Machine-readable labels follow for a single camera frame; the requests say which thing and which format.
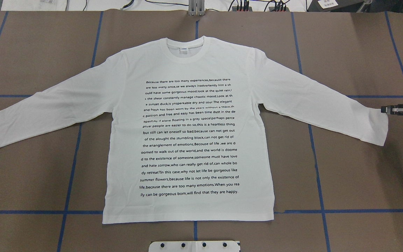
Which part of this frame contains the white long-sleeve printed shirt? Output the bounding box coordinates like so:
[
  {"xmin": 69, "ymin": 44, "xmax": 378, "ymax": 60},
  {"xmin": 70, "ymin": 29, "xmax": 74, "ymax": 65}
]
[{"xmin": 0, "ymin": 36, "xmax": 388, "ymax": 224}]

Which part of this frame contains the black box with label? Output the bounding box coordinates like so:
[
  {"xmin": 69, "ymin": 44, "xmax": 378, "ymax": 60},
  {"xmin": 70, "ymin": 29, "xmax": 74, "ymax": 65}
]
[{"xmin": 307, "ymin": 0, "xmax": 364, "ymax": 12}]

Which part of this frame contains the right grey USB hub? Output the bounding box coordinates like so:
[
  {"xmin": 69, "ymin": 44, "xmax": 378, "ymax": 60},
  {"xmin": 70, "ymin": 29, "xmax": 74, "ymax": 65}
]
[{"xmin": 266, "ymin": 0, "xmax": 290, "ymax": 12}]

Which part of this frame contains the grey usb hub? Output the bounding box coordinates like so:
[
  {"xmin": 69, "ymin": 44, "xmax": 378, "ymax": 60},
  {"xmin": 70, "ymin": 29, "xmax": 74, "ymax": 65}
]
[
  {"xmin": 266, "ymin": 0, "xmax": 290, "ymax": 12},
  {"xmin": 228, "ymin": 0, "xmax": 252, "ymax": 12}
]

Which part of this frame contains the left grey USB hub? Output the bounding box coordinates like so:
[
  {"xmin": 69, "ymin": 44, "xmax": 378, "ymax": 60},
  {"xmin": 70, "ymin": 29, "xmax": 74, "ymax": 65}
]
[{"xmin": 228, "ymin": 0, "xmax": 252, "ymax": 12}]

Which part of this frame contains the aluminium frame post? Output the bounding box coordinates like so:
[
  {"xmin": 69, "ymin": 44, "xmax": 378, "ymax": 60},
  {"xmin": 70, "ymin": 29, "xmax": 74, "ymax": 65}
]
[{"xmin": 188, "ymin": 0, "xmax": 206, "ymax": 16}]

